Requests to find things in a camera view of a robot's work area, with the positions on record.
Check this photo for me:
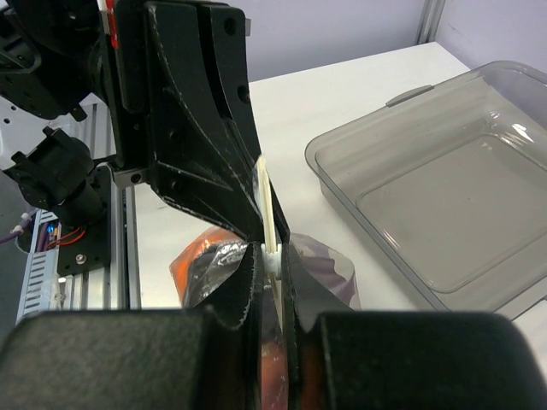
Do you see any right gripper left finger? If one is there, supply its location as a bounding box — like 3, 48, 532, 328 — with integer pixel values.
1, 244, 262, 409

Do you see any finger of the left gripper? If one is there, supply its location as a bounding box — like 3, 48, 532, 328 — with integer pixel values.
200, 3, 265, 242

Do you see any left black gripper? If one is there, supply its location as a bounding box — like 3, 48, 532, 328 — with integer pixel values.
96, 0, 264, 240

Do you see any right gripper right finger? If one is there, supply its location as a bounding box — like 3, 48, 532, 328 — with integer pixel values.
281, 244, 546, 409

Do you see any clear zip top bag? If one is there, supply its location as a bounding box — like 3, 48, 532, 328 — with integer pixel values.
168, 154, 362, 410

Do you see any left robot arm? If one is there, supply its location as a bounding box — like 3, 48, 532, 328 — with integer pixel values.
1, 1, 264, 242

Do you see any fake orange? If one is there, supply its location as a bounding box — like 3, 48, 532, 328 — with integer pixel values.
169, 227, 247, 308

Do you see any grey transparent plastic container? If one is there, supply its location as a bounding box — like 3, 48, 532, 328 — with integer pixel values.
305, 61, 546, 319

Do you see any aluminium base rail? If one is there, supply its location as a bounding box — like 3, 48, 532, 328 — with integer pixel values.
50, 102, 142, 310

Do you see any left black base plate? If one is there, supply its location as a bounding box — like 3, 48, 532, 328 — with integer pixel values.
57, 166, 112, 277

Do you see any white slotted cable duct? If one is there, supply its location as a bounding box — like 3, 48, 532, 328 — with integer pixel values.
15, 210, 57, 324

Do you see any right aluminium frame post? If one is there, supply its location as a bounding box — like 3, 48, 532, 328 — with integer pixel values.
415, 0, 445, 45

